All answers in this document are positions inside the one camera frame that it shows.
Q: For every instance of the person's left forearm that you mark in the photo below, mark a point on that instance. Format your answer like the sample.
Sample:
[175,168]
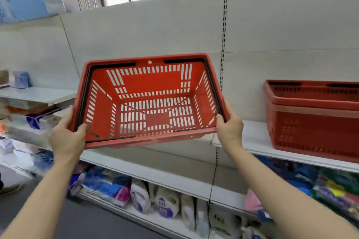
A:
[39,202]

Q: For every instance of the white metal store shelves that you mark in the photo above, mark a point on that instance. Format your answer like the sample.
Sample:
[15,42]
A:
[280,17]

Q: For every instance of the red shopping basket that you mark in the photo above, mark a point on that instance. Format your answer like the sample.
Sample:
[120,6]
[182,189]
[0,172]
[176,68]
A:
[157,84]
[308,101]
[314,135]

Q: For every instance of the person's left hand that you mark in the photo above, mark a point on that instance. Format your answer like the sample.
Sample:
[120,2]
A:
[66,143]

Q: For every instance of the person's right forearm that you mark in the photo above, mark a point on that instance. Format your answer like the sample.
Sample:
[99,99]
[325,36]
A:
[289,202]

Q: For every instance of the flat printed packs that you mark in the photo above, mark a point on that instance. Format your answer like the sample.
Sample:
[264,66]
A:
[21,79]

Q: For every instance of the pile of colourful detergent bags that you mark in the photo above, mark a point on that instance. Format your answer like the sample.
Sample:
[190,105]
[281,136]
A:
[322,185]

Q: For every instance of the person's right hand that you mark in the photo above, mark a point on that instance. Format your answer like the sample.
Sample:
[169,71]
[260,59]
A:
[231,132]

